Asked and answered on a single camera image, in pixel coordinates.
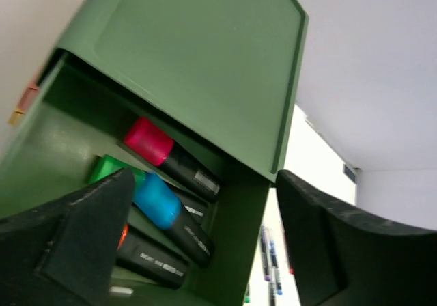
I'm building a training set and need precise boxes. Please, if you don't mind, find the blue corner label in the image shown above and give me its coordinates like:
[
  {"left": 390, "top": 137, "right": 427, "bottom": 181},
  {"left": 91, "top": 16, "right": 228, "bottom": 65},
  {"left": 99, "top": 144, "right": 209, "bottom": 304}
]
[{"left": 343, "top": 163, "right": 360, "bottom": 184}]

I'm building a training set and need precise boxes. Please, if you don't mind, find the yellow cardboard box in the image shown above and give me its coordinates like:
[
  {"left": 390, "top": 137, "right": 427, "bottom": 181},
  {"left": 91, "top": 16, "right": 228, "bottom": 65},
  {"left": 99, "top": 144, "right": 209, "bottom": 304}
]
[{"left": 8, "top": 109, "right": 25, "bottom": 126}]

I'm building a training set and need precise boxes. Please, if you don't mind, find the green pen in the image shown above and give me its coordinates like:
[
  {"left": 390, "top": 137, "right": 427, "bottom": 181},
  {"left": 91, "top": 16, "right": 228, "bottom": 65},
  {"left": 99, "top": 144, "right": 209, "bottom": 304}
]
[{"left": 244, "top": 282, "right": 251, "bottom": 303}]

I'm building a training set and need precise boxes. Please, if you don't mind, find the pink highlighter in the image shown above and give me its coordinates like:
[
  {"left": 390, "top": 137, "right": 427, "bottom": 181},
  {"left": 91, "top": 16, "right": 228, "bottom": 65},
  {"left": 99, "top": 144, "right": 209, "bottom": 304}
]
[{"left": 123, "top": 117, "right": 222, "bottom": 203}]

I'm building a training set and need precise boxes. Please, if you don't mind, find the orange highlighter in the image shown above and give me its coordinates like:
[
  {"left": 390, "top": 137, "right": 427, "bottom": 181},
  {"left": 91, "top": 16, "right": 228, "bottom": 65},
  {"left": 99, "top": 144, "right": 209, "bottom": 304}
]
[{"left": 117, "top": 224, "right": 189, "bottom": 289}]

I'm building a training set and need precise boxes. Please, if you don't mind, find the blue pen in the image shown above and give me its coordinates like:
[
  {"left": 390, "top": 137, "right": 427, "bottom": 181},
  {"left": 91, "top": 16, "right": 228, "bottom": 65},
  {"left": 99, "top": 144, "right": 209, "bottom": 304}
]
[{"left": 268, "top": 229, "right": 283, "bottom": 295}]

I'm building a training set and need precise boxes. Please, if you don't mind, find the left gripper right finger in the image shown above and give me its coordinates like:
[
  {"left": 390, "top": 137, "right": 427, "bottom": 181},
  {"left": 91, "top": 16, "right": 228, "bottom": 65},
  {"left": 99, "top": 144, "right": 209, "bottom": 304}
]
[{"left": 276, "top": 170, "right": 436, "bottom": 305}]

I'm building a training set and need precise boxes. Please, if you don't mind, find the green drawer box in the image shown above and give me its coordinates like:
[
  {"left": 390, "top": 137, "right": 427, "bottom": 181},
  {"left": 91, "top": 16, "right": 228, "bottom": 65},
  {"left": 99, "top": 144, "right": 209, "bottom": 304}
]
[{"left": 1, "top": 0, "right": 308, "bottom": 305}]

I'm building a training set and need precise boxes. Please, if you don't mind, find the blue highlighter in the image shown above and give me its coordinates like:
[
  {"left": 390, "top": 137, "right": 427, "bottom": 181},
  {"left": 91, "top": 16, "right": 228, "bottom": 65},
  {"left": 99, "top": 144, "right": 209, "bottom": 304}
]
[{"left": 134, "top": 173, "right": 215, "bottom": 268}]

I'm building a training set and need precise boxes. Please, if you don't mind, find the purple pen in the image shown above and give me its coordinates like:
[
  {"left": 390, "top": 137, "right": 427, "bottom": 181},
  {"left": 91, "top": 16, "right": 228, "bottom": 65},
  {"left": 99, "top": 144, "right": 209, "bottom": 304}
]
[{"left": 260, "top": 225, "right": 272, "bottom": 282}]

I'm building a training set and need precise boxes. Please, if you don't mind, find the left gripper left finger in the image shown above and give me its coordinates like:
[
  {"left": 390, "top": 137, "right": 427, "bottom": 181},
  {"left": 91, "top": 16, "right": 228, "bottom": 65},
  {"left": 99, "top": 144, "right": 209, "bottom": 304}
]
[{"left": 1, "top": 169, "right": 135, "bottom": 305}]

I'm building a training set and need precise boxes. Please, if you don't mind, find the green highlighter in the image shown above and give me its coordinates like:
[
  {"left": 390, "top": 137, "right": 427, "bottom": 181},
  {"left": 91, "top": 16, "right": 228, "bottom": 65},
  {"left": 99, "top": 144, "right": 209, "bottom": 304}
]
[{"left": 88, "top": 154, "right": 209, "bottom": 223}]

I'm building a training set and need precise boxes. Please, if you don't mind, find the orange cardboard box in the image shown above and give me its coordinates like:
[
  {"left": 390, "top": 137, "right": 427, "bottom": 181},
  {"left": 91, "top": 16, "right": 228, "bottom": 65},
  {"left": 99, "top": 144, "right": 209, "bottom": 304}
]
[{"left": 17, "top": 82, "right": 40, "bottom": 113}]

